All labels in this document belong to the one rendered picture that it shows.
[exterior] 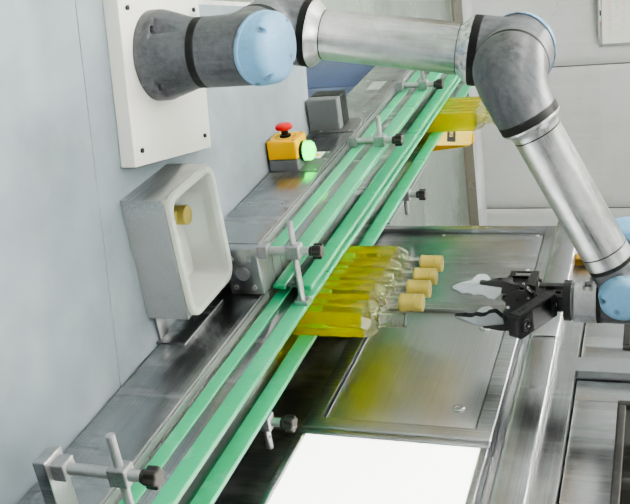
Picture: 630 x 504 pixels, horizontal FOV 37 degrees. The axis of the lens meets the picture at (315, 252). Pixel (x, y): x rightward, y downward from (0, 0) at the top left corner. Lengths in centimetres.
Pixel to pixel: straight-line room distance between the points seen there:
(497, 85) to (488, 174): 662
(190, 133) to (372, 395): 59
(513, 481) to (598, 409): 29
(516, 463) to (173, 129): 81
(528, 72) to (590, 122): 637
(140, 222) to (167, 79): 24
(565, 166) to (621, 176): 649
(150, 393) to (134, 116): 45
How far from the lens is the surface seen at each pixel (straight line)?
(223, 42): 152
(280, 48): 154
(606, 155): 790
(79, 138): 148
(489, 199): 815
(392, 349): 190
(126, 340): 160
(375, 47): 160
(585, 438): 170
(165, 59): 156
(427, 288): 182
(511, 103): 144
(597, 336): 198
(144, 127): 159
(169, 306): 162
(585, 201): 149
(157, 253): 158
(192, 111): 174
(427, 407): 172
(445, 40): 157
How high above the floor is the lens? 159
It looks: 20 degrees down
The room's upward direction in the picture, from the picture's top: 91 degrees clockwise
